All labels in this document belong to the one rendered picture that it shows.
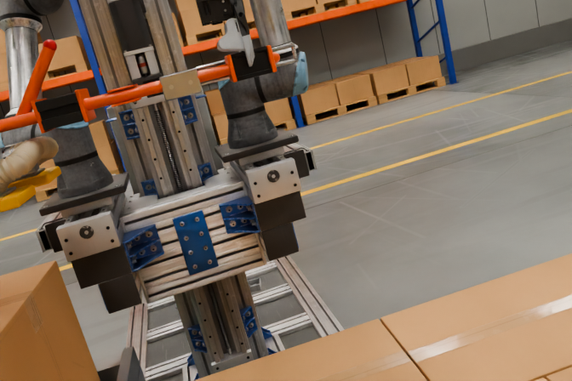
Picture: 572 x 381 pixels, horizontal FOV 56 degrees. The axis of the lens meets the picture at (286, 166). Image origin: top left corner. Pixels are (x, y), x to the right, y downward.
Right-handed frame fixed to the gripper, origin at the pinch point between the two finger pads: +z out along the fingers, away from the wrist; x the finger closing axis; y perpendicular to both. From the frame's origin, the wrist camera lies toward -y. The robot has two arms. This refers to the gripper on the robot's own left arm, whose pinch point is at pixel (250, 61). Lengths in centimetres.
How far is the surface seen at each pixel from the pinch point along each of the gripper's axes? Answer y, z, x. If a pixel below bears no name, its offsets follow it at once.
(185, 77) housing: 12.7, 0.0, 3.7
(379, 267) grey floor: -57, 126, -164
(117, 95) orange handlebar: 25.3, 0.2, 3.7
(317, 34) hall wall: -210, -10, -861
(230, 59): 4.0, -1.3, 4.7
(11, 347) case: 53, 37, 13
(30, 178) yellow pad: 46.8, 11.5, -3.9
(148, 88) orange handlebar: 19.6, 0.2, 3.7
